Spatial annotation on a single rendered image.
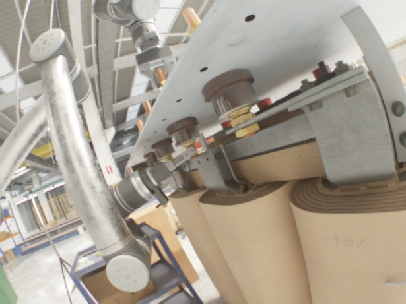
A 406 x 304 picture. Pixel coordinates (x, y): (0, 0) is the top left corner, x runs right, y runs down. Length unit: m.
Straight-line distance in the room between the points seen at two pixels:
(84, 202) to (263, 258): 0.51
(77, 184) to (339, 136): 0.52
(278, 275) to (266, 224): 0.21
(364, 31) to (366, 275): 0.40
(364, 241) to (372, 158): 0.13
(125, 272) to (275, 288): 0.48
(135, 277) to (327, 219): 0.41
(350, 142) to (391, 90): 0.12
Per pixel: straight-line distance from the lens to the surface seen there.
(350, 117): 0.28
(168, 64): 0.67
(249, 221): 0.52
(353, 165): 0.30
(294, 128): 0.38
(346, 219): 0.31
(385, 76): 0.34
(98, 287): 1.28
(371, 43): 0.34
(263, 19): 0.24
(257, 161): 0.55
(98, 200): 0.45
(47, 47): 0.69
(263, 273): 0.64
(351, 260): 0.37
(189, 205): 0.89
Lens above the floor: 1.24
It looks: level
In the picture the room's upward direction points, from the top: 23 degrees counter-clockwise
